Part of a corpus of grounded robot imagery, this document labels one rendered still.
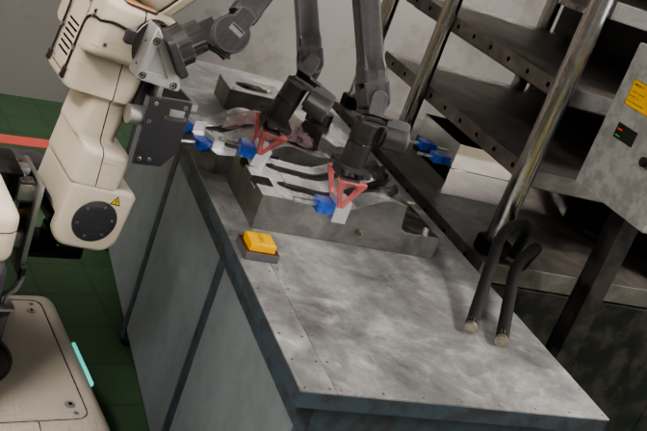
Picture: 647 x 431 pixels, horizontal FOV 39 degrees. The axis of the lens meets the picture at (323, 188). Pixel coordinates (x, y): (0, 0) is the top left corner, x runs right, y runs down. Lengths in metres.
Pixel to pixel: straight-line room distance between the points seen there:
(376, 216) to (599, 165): 0.62
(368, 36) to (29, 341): 1.17
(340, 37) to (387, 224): 3.37
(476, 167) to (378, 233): 0.78
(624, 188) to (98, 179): 1.28
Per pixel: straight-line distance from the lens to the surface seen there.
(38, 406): 2.29
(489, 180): 3.03
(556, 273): 2.71
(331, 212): 2.06
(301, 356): 1.72
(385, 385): 1.74
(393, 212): 2.26
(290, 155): 2.51
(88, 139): 2.08
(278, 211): 2.15
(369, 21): 2.00
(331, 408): 1.68
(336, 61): 5.61
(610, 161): 2.47
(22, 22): 4.86
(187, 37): 1.87
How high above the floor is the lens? 1.64
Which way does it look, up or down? 19 degrees down
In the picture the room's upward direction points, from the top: 20 degrees clockwise
